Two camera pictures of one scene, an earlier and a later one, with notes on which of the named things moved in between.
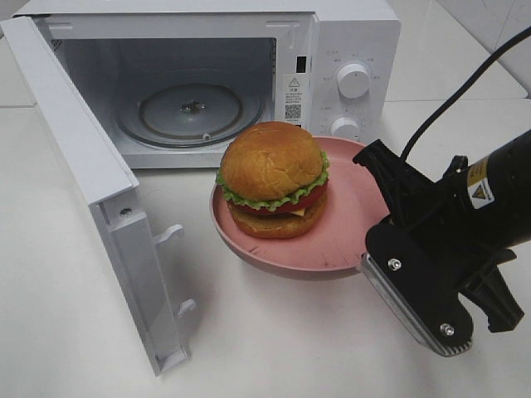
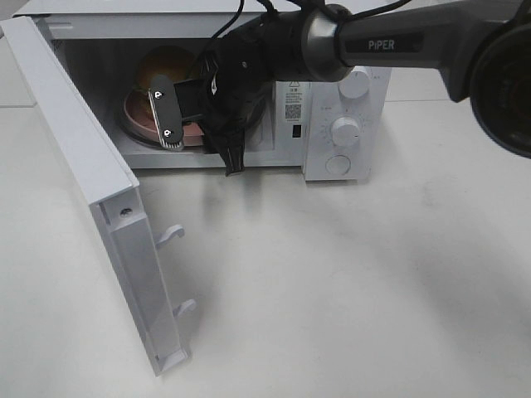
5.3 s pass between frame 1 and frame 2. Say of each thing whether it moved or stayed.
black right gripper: moved
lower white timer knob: stayed
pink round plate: moved
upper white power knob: stayed
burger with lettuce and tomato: moved
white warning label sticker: stayed
